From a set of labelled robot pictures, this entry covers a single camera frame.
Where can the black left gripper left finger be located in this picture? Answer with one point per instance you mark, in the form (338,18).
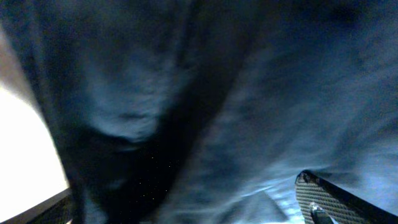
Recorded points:
(55,210)

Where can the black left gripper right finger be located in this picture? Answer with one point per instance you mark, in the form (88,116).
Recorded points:
(320,201)

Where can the dark blue denim shorts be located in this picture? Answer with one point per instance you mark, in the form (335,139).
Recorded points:
(205,111)

